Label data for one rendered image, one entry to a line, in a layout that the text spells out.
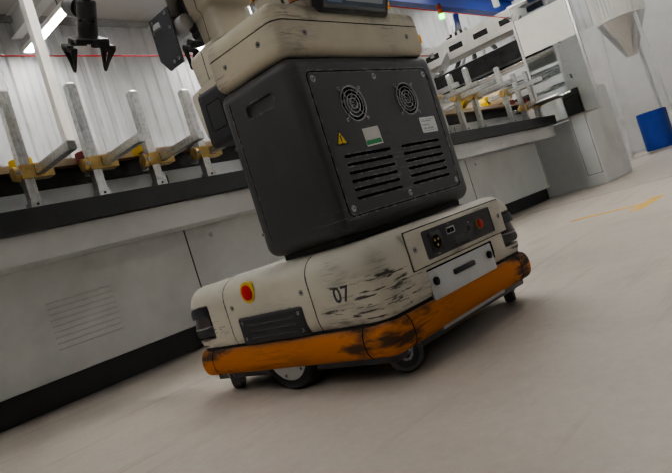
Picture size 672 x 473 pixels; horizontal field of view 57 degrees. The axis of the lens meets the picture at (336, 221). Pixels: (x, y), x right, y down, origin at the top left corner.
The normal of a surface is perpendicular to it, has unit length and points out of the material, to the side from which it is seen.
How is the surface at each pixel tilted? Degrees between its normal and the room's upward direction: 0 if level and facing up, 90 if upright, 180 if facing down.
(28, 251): 90
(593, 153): 90
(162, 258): 90
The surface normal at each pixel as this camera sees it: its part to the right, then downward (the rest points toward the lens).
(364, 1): 0.76, 0.19
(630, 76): -0.65, 0.19
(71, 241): 0.70, -0.23
